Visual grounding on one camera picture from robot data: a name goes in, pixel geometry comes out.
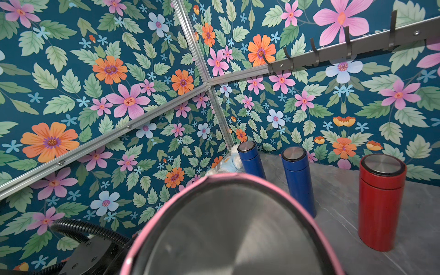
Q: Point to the blue thermos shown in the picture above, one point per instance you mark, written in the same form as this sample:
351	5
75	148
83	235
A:
251	161
298	177

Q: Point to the pink thermos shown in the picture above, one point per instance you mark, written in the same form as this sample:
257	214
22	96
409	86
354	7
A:
231	224

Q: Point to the red thermos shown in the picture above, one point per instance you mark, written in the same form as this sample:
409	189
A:
381	187

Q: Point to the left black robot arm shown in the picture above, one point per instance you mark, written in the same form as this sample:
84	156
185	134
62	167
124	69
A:
100	251

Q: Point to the white teddy bear toy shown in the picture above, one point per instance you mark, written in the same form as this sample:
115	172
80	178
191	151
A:
230	164

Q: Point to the black hook rail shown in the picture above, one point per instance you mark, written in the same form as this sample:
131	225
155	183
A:
385	40

